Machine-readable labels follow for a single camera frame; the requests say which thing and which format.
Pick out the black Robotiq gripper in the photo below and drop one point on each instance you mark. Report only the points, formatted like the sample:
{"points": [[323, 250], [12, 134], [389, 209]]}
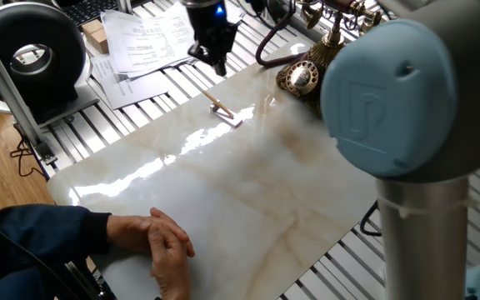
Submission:
{"points": [[215, 29]]}

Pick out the thin wooden stick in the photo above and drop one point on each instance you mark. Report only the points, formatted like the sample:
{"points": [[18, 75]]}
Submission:
{"points": [[219, 105]]}

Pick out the antique red brass rotary phone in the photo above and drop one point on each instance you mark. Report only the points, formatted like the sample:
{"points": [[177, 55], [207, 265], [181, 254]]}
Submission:
{"points": [[302, 77]]}

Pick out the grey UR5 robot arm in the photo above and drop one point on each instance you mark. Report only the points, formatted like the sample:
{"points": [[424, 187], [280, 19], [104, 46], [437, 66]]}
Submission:
{"points": [[390, 104]]}

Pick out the left forearm in blue sleeve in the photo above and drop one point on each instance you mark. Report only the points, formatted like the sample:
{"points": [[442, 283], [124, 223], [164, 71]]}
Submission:
{"points": [[36, 237]]}

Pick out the brass and red phone handset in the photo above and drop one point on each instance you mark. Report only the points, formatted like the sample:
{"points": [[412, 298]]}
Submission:
{"points": [[369, 16]]}

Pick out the person's left hand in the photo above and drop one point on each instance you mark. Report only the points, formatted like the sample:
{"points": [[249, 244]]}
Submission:
{"points": [[127, 231]]}

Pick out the person's right hand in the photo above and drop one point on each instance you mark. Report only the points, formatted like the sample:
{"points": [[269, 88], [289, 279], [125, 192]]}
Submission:
{"points": [[171, 271]]}

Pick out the small grey metal stand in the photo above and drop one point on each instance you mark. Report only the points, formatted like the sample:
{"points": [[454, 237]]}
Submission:
{"points": [[231, 120]]}

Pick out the stack of printed papers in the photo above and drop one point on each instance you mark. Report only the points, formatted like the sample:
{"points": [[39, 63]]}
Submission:
{"points": [[148, 46]]}

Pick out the single white paper sheet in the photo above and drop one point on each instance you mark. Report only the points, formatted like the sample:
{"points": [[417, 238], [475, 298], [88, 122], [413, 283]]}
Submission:
{"points": [[131, 91]]}

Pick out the small cardboard box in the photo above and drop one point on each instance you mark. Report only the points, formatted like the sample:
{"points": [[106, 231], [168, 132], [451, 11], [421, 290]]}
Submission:
{"points": [[99, 41]]}

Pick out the small wooden block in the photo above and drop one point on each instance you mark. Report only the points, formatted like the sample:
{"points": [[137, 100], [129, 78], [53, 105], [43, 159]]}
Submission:
{"points": [[92, 26]]}

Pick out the white marble pattern board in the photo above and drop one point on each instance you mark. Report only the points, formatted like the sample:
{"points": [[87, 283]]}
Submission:
{"points": [[223, 187]]}

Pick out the black computer keyboard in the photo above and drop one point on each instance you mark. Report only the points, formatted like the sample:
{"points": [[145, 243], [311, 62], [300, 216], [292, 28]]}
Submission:
{"points": [[86, 10]]}

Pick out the person torso in blue jacket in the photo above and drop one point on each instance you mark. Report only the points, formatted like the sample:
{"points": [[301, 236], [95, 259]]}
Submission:
{"points": [[15, 291]]}

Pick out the aluminium frame post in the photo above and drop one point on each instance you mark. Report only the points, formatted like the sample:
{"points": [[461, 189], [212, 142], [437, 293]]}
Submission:
{"points": [[11, 96]]}

